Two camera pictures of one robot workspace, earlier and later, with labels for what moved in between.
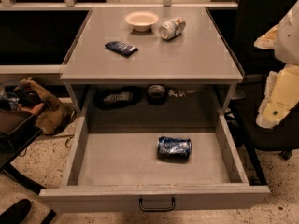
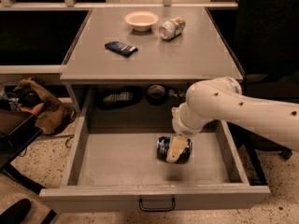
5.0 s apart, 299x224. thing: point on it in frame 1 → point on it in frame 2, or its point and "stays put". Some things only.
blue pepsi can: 176,150 stays put
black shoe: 17,213 stays put
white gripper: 288,41 → 184,129
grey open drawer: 153,171 stays put
